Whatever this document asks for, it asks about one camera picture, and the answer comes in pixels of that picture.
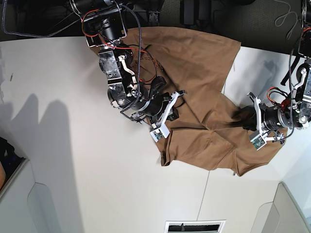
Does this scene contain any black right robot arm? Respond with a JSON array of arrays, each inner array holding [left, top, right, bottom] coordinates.
[[70, 0, 185, 124]]

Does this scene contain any brown t-shirt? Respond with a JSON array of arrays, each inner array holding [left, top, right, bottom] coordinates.
[[124, 27, 281, 176]]

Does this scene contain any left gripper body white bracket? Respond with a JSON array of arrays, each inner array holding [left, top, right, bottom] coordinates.
[[247, 92, 284, 144]]

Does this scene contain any aluminium frame post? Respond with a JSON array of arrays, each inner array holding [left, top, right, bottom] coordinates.
[[147, 11, 160, 26]]

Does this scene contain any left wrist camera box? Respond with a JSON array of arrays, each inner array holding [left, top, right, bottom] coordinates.
[[249, 131, 266, 150]]

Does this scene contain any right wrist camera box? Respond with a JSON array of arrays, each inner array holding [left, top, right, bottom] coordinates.
[[150, 124, 170, 142]]

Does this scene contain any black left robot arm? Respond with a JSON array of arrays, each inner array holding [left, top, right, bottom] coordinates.
[[230, 0, 311, 150]]

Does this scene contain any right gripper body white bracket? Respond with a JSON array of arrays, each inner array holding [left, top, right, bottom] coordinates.
[[145, 90, 186, 129]]

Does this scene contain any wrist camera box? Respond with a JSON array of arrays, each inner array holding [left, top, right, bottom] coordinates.
[[150, 124, 170, 142], [249, 131, 266, 150]]

